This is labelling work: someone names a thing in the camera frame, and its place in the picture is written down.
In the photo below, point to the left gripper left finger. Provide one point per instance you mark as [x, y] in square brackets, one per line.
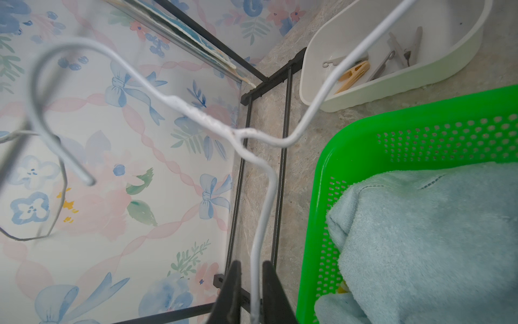
[227, 308]

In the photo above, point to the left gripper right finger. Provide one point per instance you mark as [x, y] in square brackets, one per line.
[276, 307]

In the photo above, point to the light green towel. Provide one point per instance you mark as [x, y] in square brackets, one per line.
[432, 246]

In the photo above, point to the orange clothespin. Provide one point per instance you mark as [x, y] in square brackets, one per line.
[350, 77]

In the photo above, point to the white wire hanger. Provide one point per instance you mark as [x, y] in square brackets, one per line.
[33, 174]

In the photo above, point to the teal patterned towel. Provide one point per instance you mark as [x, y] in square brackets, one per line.
[156, 18]

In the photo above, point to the black clothes rack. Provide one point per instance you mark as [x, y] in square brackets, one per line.
[237, 137]

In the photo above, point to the green plastic basket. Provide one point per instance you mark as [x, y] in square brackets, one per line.
[476, 128]

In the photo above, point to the white plastic bin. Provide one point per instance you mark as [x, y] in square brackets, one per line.
[452, 35]

